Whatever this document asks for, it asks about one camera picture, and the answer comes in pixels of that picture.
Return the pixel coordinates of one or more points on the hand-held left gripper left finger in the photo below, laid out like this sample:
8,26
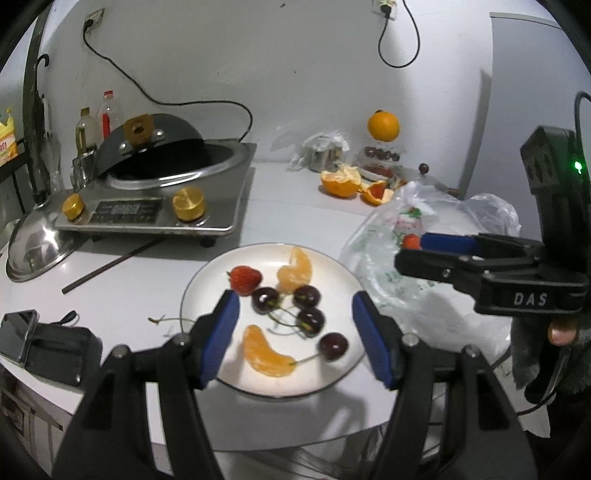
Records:
221,337

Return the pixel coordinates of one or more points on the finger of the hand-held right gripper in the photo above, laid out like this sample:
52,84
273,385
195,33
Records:
450,243
434,267

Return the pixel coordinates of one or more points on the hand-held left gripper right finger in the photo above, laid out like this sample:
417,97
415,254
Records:
371,337

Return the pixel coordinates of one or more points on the red strawberry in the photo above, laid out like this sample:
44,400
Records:
411,242
244,279

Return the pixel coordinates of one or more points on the dark red cherry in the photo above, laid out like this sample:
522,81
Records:
310,320
333,346
306,296
265,300

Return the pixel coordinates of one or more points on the slim peeled orange segment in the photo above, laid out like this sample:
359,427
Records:
263,353

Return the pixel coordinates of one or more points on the clear printed plastic bag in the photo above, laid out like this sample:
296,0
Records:
485,212

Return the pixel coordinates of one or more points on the white round plate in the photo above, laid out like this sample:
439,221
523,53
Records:
341,295

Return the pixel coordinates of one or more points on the thick peeled orange segment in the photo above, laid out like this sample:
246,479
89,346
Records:
295,272

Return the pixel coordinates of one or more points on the person's right hand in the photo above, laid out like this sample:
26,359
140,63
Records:
562,334

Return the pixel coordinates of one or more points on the green cherry stem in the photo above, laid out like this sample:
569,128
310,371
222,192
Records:
171,319

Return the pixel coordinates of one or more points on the dark round knob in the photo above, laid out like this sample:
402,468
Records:
423,168

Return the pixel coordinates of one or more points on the reddish citrus peel piece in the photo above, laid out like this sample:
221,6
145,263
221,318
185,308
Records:
376,194

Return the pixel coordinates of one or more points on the small white dish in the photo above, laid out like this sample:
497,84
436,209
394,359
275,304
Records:
381,171

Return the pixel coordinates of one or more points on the small glass jar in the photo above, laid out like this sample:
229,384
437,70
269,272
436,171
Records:
381,152

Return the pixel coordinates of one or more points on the orange peel piece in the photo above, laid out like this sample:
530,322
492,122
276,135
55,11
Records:
341,182

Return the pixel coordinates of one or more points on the steel induction cooker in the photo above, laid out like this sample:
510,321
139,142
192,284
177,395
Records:
221,207

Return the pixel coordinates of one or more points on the dark chopstick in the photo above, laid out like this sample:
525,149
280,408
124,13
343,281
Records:
111,264

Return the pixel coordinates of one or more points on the whole orange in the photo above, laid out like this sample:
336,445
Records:
383,125

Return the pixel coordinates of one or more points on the gold cooker knob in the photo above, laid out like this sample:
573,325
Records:
74,207
188,203

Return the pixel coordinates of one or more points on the black pouch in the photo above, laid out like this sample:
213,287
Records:
60,353

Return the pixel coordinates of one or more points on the black wok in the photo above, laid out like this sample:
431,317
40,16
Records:
184,164

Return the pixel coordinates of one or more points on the steel pot lid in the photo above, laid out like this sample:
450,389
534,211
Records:
37,249

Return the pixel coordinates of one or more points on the smartphone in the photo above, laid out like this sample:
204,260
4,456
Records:
16,337

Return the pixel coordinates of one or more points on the dark wok lid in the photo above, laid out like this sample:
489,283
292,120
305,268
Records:
175,131

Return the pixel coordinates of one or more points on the small glass cup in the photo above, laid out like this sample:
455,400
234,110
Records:
81,173

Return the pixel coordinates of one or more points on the amber oil bottle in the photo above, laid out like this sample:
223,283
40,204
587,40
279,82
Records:
85,131

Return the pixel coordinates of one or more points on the clear bottle red label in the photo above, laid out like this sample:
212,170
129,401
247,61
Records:
110,115

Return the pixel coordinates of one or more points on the dark metal rack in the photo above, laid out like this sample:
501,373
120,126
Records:
32,115

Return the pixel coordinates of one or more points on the yellow snack packet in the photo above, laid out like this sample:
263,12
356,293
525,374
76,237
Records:
7,138

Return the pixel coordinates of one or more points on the white wall outlet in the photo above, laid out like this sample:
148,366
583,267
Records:
385,7
94,17

